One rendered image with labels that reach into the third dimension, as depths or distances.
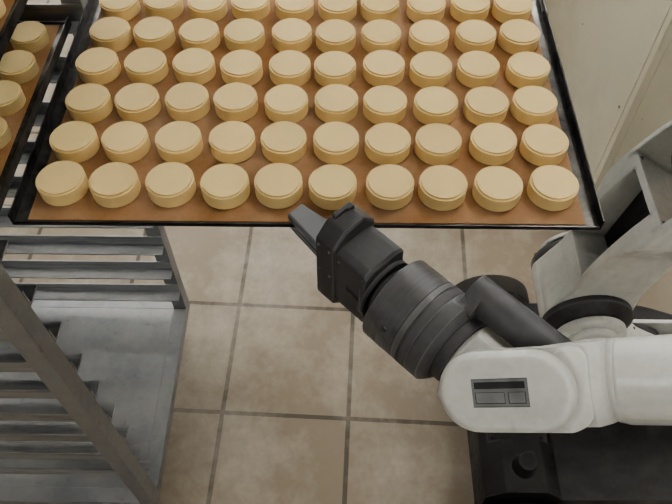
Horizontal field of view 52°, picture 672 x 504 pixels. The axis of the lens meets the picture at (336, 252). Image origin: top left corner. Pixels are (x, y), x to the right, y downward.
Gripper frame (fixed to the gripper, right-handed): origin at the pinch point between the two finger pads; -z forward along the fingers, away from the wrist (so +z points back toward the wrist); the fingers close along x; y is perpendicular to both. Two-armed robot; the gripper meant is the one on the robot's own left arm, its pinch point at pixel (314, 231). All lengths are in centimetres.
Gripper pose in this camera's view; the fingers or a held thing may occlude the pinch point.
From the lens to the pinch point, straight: 69.7
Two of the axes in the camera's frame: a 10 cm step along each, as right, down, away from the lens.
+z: 7.0, 5.8, -4.2
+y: -7.2, 5.6, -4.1
